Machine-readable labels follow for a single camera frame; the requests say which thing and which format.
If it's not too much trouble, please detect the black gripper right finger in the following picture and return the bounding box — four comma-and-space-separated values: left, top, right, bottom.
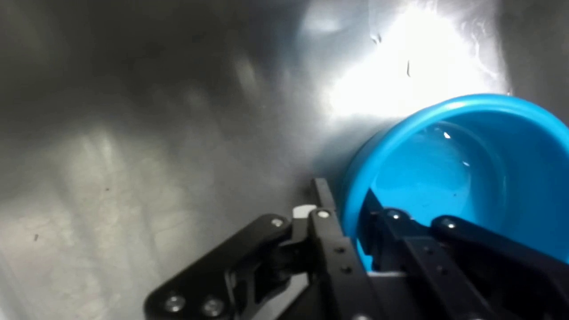
360, 193, 569, 320

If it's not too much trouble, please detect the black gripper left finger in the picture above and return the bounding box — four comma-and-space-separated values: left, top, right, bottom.
145, 177, 386, 320

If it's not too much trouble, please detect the blue pan green handle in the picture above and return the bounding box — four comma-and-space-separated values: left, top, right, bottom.
340, 94, 569, 261

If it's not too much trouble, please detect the stainless steel sink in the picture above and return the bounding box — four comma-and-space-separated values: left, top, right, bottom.
0, 0, 569, 320

